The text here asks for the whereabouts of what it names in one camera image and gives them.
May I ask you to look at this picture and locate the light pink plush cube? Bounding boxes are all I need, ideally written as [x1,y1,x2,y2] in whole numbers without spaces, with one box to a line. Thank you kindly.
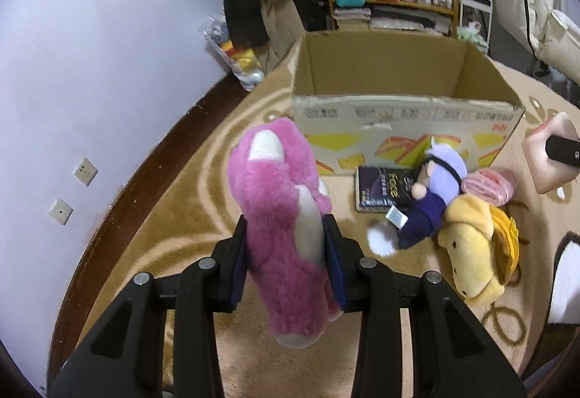
[522,112,580,195]

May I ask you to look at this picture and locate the pink towel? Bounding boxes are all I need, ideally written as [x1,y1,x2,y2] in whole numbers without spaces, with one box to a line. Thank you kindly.
[461,167,516,208]

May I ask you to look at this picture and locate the yellow plush pouch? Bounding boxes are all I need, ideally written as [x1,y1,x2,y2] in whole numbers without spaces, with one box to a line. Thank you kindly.
[438,194,520,308]

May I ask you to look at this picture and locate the pink plush toy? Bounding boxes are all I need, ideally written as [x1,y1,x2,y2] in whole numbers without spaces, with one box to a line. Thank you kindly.
[227,118,341,349]

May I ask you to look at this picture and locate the purple haired plush doll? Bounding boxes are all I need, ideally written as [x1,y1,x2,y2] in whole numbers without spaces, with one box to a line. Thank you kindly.
[368,137,468,258]

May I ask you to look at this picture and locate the beige patterned round rug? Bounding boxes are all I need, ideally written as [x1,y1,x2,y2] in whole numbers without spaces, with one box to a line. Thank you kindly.
[76,33,580,398]

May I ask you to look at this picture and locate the white metal cart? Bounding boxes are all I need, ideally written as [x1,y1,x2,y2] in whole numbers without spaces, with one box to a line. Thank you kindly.
[456,0,493,54]

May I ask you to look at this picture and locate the black face mask pack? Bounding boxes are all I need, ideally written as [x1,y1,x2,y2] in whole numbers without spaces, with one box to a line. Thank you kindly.
[355,166,415,213]

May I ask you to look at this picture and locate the open cardboard box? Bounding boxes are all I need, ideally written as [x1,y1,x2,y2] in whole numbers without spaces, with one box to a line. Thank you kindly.
[292,31,525,175]

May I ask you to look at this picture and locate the beige hanging coat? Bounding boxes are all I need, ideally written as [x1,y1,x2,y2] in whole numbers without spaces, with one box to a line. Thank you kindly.
[256,0,305,74]

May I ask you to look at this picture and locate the clear bag of plush toys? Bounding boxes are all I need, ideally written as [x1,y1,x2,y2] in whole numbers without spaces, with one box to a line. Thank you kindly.
[202,15,265,92]

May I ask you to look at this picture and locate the lower white wall socket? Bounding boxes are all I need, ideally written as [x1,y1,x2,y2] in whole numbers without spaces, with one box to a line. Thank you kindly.
[48,199,74,225]

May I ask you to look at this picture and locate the white wall socket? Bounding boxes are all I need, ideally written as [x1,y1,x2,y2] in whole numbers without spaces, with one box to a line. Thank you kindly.
[73,157,98,186]
[48,199,74,225]

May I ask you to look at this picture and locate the upper white wall socket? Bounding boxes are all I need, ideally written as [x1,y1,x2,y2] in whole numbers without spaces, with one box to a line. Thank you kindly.
[73,157,98,186]

